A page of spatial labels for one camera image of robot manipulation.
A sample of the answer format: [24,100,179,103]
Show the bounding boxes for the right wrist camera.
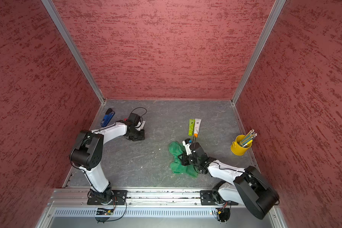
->
[182,138,192,156]

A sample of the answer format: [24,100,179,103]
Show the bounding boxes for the lime green toothpaste tube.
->
[188,119,195,136]

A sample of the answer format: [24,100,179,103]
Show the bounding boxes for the white tube orange cap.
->
[193,119,201,138]

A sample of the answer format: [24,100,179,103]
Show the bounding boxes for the yellow cup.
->
[230,135,252,156]

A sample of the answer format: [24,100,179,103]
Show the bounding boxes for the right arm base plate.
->
[199,190,238,207]

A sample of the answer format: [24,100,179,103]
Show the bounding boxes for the corner aluminium profile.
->
[231,0,286,106]
[41,0,105,105]

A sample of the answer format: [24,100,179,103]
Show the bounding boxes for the green microfiber cloth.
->
[168,141,198,179]

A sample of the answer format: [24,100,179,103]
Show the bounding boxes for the right corner aluminium profile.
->
[231,0,286,106]

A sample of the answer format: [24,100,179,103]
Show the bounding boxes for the left corner aluminium profile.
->
[41,0,105,105]

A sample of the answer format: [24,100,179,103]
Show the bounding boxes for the blue stapler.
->
[101,108,115,127]

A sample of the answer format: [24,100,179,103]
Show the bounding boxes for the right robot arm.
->
[178,139,280,219]

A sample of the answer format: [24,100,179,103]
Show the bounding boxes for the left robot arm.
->
[69,120,145,205]

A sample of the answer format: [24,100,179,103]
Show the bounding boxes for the pencils in cup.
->
[238,129,257,147]

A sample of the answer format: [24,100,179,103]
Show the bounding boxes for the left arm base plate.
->
[86,190,128,206]

